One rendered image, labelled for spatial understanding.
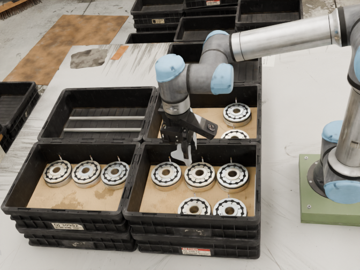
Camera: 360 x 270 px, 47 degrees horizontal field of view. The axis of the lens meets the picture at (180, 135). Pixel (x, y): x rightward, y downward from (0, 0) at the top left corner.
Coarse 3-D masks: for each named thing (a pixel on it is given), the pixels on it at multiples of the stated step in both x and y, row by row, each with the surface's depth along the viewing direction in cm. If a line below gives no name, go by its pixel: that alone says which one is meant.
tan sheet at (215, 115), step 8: (200, 112) 162; (208, 112) 161; (216, 112) 161; (256, 112) 157; (208, 120) 158; (216, 120) 158; (256, 120) 155; (160, 128) 159; (224, 128) 154; (232, 128) 153; (240, 128) 153; (248, 128) 152; (256, 128) 152; (160, 136) 156; (200, 136) 153; (216, 136) 152; (256, 136) 149
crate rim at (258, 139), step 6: (234, 84) 156; (240, 84) 155; (246, 84) 154; (252, 84) 154; (258, 84) 154; (156, 90) 160; (258, 90) 151; (156, 96) 159; (258, 96) 151; (156, 102) 155; (258, 102) 146; (258, 108) 144; (150, 114) 150; (258, 114) 142; (150, 120) 148; (258, 120) 142; (150, 126) 146; (258, 126) 140; (144, 132) 144; (258, 132) 136; (144, 138) 142; (150, 138) 141; (156, 138) 141; (198, 138) 138; (204, 138) 138; (216, 138) 137; (222, 138) 137; (228, 138) 136; (234, 138) 136; (240, 138) 135; (246, 138) 135; (252, 138) 135; (258, 138) 134
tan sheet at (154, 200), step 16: (144, 192) 138; (160, 192) 137; (176, 192) 136; (192, 192) 135; (208, 192) 134; (224, 192) 133; (240, 192) 132; (144, 208) 133; (160, 208) 132; (176, 208) 132
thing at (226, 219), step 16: (144, 144) 140; (160, 144) 139; (176, 144) 138; (208, 144) 136; (224, 144) 134; (240, 144) 134; (256, 144) 133; (256, 160) 128; (256, 176) 123; (128, 192) 126; (256, 192) 119; (256, 208) 115; (240, 224) 115; (256, 224) 114
